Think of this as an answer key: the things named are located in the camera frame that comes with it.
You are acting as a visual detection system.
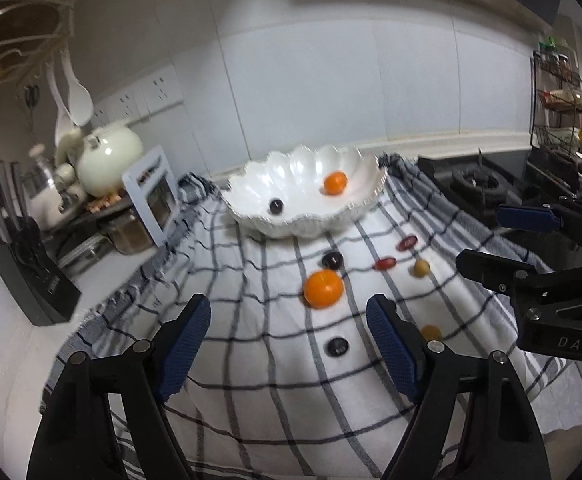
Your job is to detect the black white checked cloth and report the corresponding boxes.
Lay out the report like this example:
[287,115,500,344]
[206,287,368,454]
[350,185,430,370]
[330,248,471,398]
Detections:
[43,152,582,480]

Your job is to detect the white rice spoon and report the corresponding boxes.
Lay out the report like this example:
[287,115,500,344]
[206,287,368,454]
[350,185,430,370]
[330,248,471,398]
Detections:
[61,45,94,128]

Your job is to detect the white wall outlet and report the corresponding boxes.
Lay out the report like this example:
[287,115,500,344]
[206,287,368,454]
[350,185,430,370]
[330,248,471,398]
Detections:
[91,87,146,126]
[143,65,184,116]

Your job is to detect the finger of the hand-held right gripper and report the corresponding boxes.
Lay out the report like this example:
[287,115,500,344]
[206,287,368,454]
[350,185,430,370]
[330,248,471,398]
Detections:
[496,196,582,261]
[456,248,582,307]

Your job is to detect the white ladle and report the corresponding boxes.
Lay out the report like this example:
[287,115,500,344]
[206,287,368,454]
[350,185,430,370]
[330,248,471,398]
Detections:
[46,60,74,146]

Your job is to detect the black knife block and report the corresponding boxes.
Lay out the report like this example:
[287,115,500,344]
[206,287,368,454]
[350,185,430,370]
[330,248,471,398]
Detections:
[0,230,82,327]

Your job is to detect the black wire spice rack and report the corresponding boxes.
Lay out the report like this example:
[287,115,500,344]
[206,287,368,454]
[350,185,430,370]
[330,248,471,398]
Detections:
[528,50,582,186]

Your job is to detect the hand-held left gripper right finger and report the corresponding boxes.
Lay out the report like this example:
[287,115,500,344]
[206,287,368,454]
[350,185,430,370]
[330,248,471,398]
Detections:
[366,294,552,480]

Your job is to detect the glass jar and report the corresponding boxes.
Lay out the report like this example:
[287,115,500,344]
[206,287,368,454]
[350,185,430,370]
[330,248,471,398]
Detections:
[102,212,154,256]

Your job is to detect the orange tangerine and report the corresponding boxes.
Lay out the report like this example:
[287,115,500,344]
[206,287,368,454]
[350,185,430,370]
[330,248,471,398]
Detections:
[303,269,346,309]
[322,171,348,196]

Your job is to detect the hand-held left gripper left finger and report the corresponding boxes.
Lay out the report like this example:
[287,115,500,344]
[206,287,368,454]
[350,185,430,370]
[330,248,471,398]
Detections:
[27,293,212,480]

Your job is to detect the brown wall rack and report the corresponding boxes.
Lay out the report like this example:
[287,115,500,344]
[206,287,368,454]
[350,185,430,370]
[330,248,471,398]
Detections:
[0,0,84,101]

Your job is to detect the cream round pot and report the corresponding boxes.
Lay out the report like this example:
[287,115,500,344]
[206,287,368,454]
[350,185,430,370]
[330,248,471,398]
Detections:
[77,121,145,197]

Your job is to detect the white frame stand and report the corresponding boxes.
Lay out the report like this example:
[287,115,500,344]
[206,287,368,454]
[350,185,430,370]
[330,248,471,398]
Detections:
[122,145,180,247]

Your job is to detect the white scalloped bowl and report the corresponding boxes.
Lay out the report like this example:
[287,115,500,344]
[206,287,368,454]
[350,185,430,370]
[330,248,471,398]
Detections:
[220,144,392,238]

